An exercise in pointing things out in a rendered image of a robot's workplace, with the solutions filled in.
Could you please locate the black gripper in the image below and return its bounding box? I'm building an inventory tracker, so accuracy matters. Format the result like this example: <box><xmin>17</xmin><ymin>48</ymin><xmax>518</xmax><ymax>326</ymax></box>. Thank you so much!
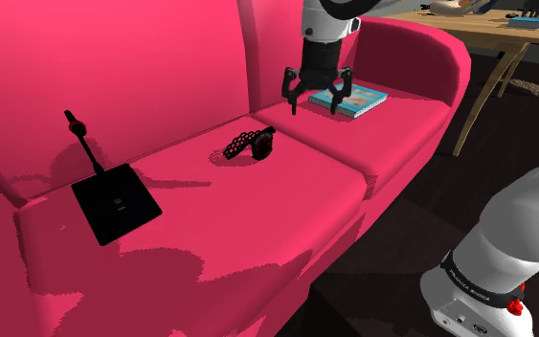
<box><xmin>281</xmin><ymin>38</ymin><xmax>354</xmax><ymax>117</ymax></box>

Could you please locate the teal book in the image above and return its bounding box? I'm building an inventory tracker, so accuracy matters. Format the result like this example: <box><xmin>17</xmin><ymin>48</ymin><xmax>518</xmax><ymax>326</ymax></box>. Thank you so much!
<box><xmin>307</xmin><ymin>82</ymin><xmax>390</xmax><ymax>121</ymax></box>

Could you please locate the pink sofa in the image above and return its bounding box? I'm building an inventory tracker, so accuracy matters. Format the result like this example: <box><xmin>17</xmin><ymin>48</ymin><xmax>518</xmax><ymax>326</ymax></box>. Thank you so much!
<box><xmin>0</xmin><ymin>0</ymin><xmax>473</xmax><ymax>337</ymax></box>

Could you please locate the wooden table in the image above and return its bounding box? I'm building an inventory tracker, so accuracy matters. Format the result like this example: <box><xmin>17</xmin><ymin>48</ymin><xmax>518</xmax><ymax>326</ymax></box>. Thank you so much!
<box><xmin>380</xmin><ymin>0</ymin><xmax>539</xmax><ymax>158</ymax></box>

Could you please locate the grey rug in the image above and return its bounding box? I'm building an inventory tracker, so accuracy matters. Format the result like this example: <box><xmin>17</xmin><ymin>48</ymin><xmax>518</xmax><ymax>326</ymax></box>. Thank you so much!
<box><xmin>506</xmin><ymin>78</ymin><xmax>539</xmax><ymax>100</ymax></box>

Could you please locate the black square tablet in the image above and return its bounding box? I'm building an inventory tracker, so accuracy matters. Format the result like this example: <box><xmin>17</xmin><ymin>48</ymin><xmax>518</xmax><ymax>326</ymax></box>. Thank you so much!
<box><xmin>71</xmin><ymin>162</ymin><xmax>164</xmax><ymax>248</ymax></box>

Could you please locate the black rod with red band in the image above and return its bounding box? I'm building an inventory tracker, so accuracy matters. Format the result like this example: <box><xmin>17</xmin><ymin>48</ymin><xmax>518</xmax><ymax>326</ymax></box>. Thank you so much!
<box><xmin>63</xmin><ymin>109</ymin><xmax>106</xmax><ymax>175</ymax></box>

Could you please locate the black mesh-handled roller tool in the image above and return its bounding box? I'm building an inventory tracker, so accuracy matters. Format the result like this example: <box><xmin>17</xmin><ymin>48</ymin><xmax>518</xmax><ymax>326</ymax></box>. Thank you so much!
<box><xmin>222</xmin><ymin>125</ymin><xmax>278</xmax><ymax>162</ymax></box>

